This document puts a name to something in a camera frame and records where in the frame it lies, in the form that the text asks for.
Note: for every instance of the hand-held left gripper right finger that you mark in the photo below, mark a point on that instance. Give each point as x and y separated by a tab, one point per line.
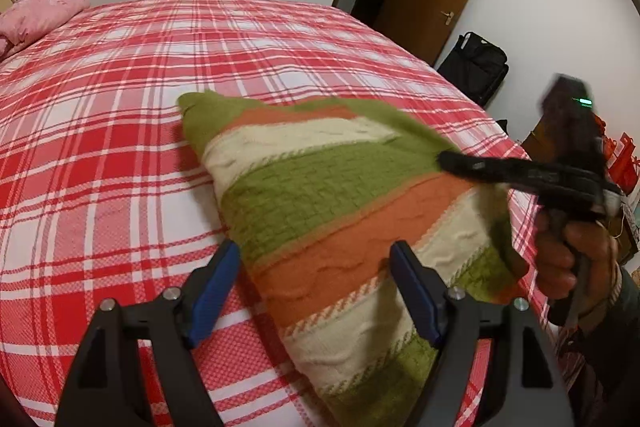
415	297

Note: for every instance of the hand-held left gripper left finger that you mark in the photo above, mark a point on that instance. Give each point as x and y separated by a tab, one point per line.
215	292

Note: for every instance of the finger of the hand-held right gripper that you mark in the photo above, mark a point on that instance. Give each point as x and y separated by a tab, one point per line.
490	172

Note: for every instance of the green knit sweater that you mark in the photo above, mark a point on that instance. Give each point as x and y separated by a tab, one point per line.
310	197

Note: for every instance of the person's right forearm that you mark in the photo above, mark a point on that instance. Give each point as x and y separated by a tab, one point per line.
615	332

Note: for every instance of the person's right hand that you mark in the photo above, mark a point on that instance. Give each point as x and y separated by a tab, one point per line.
552	257

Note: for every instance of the red gift bags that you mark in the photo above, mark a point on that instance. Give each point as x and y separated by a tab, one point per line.
627	162

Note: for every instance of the black bag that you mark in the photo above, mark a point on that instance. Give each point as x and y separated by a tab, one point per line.
475	67

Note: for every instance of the red plaid bed sheet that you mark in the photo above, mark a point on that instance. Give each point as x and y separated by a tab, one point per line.
125	132

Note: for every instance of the pink pillow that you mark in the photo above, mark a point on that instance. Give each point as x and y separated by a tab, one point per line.
40	14

